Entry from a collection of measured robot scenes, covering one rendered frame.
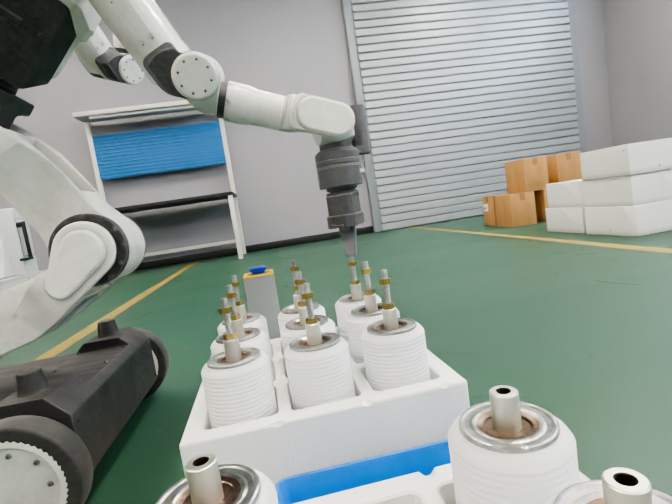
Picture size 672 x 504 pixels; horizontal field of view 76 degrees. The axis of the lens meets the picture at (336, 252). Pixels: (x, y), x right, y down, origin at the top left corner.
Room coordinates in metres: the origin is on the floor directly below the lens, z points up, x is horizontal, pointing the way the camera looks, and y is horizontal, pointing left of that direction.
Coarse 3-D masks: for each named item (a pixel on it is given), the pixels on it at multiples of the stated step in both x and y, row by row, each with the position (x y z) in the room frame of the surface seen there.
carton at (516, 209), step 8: (528, 192) 3.95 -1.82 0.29; (496, 200) 4.19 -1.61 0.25; (504, 200) 4.04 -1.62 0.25; (512, 200) 3.94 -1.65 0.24; (520, 200) 3.94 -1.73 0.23; (528, 200) 3.95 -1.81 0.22; (496, 208) 4.20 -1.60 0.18; (504, 208) 4.05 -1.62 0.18; (512, 208) 3.94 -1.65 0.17; (520, 208) 3.94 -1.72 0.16; (528, 208) 3.95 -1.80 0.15; (496, 216) 4.22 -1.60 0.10; (504, 216) 4.07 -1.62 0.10; (512, 216) 3.93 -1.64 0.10; (520, 216) 3.94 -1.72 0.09; (528, 216) 3.95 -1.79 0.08; (536, 216) 3.96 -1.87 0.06; (504, 224) 4.08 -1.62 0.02; (512, 224) 3.94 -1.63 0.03; (520, 224) 3.94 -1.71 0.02; (528, 224) 3.95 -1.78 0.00
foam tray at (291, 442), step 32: (288, 384) 0.66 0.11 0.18; (416, 384) 0.59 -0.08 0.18; (448, 384) 0.57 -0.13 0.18; (192, 416) 0.59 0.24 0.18; (288, 416) 0.55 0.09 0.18; (320, 416) 0.54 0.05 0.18; (352, 416) 0.55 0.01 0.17; (384, 416) 0.56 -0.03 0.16; (416, 416) 0.56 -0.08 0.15; (448, 416) 0.57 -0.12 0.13; (192, 448) 0.52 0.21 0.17; (224, 448) 0.52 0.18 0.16; (256, 448) 0.53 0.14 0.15; (288, 448) 0.54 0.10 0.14; (320, 448) 0.54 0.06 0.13; (352, 448) 0.55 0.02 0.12; (384, 448) 0.56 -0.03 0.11
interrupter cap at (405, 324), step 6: (402, 318) 0.67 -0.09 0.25; (408, 318) 0.66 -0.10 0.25; (372, 324) 0.66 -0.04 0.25; (378, 324) 0.66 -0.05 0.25; (402, 324) 0.64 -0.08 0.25; (408, 324) 0.63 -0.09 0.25; (414, 324) 0.62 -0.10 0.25; (372, 330) 0.63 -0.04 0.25; (378, 330) 0.62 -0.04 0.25; (384, 330) 0.62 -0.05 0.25; (390, 330) 0.62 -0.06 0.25; (396, 330) 0.61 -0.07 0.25; (402, 330) 0.60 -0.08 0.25; (408, 330) 0.61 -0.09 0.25
